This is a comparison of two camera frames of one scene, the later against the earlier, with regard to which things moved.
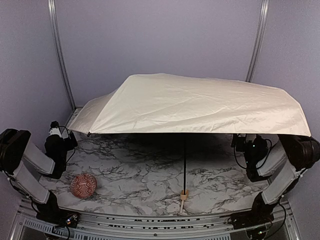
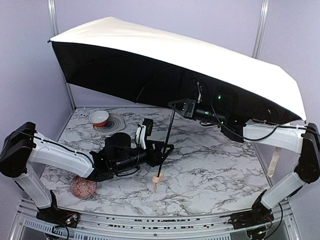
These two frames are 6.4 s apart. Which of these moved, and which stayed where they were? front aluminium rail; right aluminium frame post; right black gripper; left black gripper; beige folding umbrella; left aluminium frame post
Moved: left black gripper; beige folding umbrella; right black gripper
Stayed: front aluminium rail; right aluminium frame post; left aluminium frame post
